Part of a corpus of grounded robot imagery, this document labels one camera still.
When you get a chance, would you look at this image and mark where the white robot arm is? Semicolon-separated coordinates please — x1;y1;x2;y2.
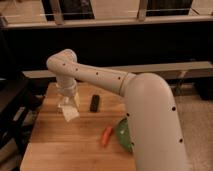
46;49;189;171

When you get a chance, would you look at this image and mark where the orange carrot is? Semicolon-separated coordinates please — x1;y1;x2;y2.
101;126;113;147

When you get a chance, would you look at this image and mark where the wooden cutting board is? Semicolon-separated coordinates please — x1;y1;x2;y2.
21;83;135;171

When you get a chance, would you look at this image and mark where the green ceramic bowl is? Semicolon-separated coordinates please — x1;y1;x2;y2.
115;118;132;153

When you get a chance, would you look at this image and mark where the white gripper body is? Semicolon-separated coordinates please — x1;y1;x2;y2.
56;83;77;98

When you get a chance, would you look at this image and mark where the black rectangular block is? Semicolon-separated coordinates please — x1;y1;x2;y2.
90;95;100;112

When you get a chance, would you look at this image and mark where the white sponge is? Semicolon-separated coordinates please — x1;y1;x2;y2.
62;106;79;122

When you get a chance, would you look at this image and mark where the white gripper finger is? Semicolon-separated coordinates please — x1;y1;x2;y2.
70;93;80;108
57;97;69;113

